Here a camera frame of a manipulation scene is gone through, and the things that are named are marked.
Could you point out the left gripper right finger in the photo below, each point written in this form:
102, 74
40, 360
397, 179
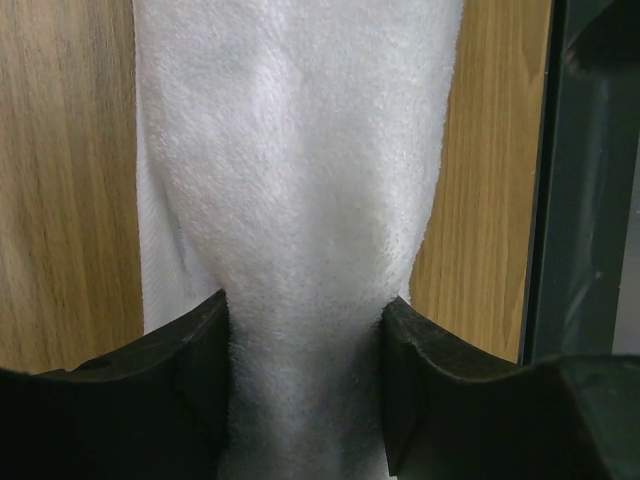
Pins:
453, 411

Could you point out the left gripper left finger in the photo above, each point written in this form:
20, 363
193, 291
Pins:
153, 409

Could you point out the white towel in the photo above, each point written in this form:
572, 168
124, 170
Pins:
288, 154

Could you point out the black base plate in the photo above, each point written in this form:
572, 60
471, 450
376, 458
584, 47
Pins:
582, 199

